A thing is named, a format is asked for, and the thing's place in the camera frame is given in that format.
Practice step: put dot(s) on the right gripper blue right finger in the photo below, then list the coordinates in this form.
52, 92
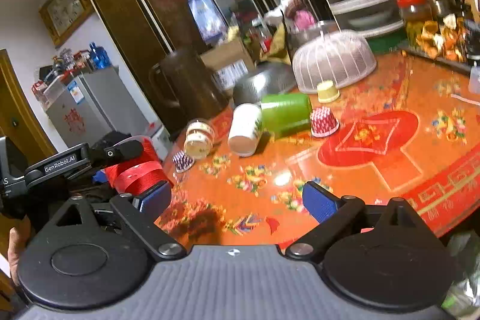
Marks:
337, 218

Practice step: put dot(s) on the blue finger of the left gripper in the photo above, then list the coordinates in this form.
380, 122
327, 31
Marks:
110, 156

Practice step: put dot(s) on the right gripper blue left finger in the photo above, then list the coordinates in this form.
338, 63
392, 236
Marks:
137, 215

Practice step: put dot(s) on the red clear plastic cup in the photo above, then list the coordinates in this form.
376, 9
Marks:
137, 175

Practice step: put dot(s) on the clear glass jar cup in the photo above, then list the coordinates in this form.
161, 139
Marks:
199, 138

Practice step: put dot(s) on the green plastic cup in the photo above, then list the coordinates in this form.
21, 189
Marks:
286, 114

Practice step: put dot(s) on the white paper cup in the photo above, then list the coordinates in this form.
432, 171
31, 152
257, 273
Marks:
246, 130

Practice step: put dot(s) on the person's left hand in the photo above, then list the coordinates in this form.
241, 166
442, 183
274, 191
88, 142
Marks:
19, 237

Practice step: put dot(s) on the purple dotted cupcake liner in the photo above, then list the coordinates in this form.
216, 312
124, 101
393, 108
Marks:
182, 161

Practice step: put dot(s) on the grey small refrigerator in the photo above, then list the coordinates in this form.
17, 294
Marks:
92, 105

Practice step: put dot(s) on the brown plastic pitcher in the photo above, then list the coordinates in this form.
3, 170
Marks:
185, 89

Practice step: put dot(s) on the blue water bottle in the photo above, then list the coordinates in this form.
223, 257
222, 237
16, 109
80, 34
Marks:
99, 56

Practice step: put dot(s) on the red dotted cupcake liner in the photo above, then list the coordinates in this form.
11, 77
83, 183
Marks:
323, 122

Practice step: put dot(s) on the yellow orange cupcake liner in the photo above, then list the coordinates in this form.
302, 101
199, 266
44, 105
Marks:
327, 91

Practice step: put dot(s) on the cardboard box with label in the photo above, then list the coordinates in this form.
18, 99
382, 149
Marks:
229, 62

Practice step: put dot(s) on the blue white snack bag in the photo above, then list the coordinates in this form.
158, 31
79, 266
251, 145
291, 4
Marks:
209, 20

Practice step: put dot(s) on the steel colander bowl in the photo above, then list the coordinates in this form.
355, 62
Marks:
269, 78

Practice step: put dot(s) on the white mesh food cover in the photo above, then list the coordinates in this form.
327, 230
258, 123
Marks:
343, 57

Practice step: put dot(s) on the tray of dried peels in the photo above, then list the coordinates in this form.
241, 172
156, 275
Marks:
453, 43

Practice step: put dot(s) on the red lid pickle jar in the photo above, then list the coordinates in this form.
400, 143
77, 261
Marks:
414, 14

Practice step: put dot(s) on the framed wall clock picture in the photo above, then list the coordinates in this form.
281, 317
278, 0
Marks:
63, 17

